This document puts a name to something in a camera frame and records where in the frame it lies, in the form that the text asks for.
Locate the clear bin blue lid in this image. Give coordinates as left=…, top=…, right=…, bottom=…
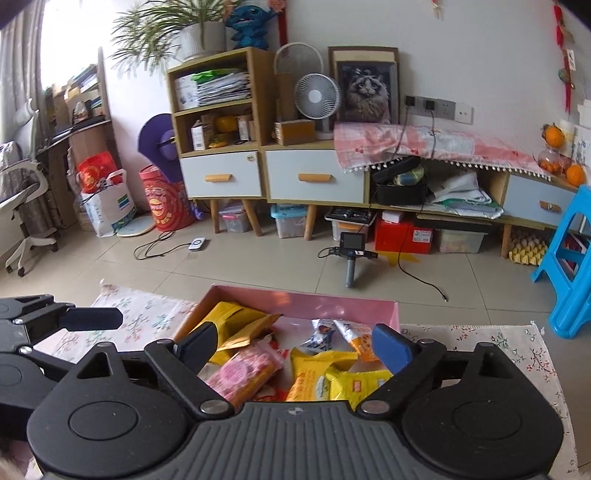
left=270, top=204, right=308, bottom=239

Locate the white orange snack packet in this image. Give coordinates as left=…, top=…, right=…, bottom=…
left=333, top=319, right=385, bottom=364

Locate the brown cardboard box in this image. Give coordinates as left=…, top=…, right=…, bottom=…
left=274, top=119, right=317, bottom=147

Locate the blue plush toy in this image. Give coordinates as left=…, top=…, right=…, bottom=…
left=225, top=0, right=279, bottom=51

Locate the wide clear storage bin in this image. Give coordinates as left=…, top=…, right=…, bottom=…
left=434, top=225, right=489, bottom=254

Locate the white desk fan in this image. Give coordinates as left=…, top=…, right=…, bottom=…
left=294, top=73, right=341, bottom=140

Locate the wooden bookshelf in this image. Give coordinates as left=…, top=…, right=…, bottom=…
left=44, top=46, right=115, bottom=229

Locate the blue plastic stool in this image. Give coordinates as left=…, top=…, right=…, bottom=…
left=531, top=185, right=591, bottom=341

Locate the red hanging decoration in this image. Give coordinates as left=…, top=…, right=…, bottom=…
left=553, top=4, right=579, bottom=112

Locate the red cardboard box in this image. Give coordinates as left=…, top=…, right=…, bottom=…
left=374, top=212, right=435, bottom=255

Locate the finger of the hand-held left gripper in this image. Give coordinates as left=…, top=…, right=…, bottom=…
left=18, top=345, right=80, bottom=383
left=0, top=295, right=124, bottom=346

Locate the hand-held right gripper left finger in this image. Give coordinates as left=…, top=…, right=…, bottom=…
left=74, top=322, right=235, bottom=417

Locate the white blue snack packet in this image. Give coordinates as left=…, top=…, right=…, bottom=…
left=302, top=319, right=341, bottom=356

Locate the clear bin with keyboard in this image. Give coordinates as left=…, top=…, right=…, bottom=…
left=324, top=208, right=378, bottom=243

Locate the pink snack packet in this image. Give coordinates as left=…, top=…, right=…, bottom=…
left=203, top=344, right=287, bottom=410

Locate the white round scale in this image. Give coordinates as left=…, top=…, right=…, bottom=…
left=116, top=217, right=156, bottom=239

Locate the framed cat picture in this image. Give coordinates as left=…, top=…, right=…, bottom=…
left=328, top=46, right=400, bottom=125

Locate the stack of papers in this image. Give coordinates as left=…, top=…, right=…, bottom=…
left=175, top=69, right=253, bottom=110

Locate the black case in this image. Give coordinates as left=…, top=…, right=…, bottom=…
left=372, top=156, right=428, bottom=206

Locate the tall wooden shelf cabinet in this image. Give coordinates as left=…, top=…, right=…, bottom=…
left=166, top=46, right=274, bottom=237

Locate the black charger cable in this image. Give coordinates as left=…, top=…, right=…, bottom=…
left=134, top=231, right=193, bottom=262

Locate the yellow egg tray stack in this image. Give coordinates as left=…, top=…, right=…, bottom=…
left=509, top=228, right=551, bottom=267

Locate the white drawer wooden handle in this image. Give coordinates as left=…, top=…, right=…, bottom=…
left=180, top=151, right=262, bottom=200
left=264, top=150, right=370, bottom=205
left=505, top=174, right=579, bottom=228

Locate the camera on grey handle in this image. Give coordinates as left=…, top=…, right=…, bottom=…
left=317, top=232, right=379, bottom=289

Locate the pink printed cloth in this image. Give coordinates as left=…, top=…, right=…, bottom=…
left=333, top=122, right=556, bottom=179

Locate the wall socket row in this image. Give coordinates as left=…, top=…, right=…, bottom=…
left=405, top=95, right=474, bottom=124

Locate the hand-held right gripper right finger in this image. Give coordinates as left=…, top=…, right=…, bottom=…
left=359, top=322, right=526, bottom=415

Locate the glass jar of oranges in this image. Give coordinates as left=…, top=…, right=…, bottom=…
left=537, top=145, right=571, bottom=175

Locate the pink cardboard box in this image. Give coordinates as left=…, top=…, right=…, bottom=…
left=173, top=284, right=402, bottom=411

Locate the white round wire frame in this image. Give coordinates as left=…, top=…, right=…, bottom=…
left=274, top=42, right=324, bottom=121

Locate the white board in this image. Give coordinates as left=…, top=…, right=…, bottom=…
left=560, top=104, right=591, bottom=169

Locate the grey curtain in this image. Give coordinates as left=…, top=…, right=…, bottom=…
left=0, top=18, right=49, bottom=144

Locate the red plastic bag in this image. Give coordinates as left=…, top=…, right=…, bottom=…
left=76, top=152, right=119, bottom=193

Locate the low wooden cabinet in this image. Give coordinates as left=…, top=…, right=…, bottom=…
left=261, top=137, right=583, bottom=260

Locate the potted green plant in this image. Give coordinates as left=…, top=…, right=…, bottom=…
left=110, top=0, right=232, bottom=71

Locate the small white box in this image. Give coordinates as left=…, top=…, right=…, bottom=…
left=191, top=121, right=214, bottom=151

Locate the white shopping bag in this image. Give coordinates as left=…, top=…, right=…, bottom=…
left=81, top=168, right=138, bottom=239

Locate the white office chair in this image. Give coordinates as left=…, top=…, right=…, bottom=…
left=0, top=98, right=61, bottom=278

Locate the red gift bag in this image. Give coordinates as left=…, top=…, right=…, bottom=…
left=140, top=165, right=197, bottom=232

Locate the purple hat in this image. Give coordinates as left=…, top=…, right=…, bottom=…
left=137, top=113, right=186, bottom=185

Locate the pile of white papers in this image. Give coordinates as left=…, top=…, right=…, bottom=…
left=427, top=173, right=504, bottom=220

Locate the orange-yellow snack packet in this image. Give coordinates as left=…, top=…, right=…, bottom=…
left=187, top=301, right=283, bottom=366

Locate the yellow snack packet orange label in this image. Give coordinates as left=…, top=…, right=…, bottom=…
left=325, top=367, right=393, bottom=411

